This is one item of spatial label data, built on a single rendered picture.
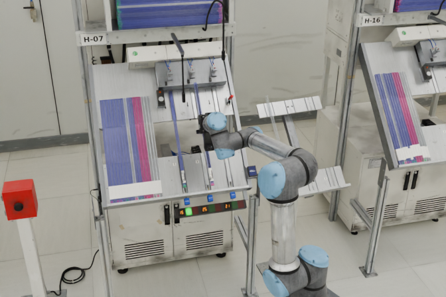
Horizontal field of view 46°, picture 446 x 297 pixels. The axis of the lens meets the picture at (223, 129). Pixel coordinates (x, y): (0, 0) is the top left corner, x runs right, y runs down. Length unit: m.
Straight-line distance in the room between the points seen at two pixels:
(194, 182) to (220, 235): 0.66
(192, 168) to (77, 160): 1.89
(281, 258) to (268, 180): 0.32
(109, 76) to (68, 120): 1.79
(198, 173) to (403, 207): 1.47
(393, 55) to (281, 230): 1.48
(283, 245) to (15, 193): 1.25
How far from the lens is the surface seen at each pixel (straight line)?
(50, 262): 3.33
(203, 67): 2.63
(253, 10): 4.29
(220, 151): 2.11
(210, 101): 2.63
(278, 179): 1.77
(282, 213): 1.86
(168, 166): 2.50
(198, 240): 3.05
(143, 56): 2.61
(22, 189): 2.55
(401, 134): 2.89
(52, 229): 3.57
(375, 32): 3.20
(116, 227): 2.91
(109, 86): 2.63
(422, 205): 3.55
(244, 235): 2.87
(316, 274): 2.08
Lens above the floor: 2.13
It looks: 28 degrees down
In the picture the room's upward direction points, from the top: straight up
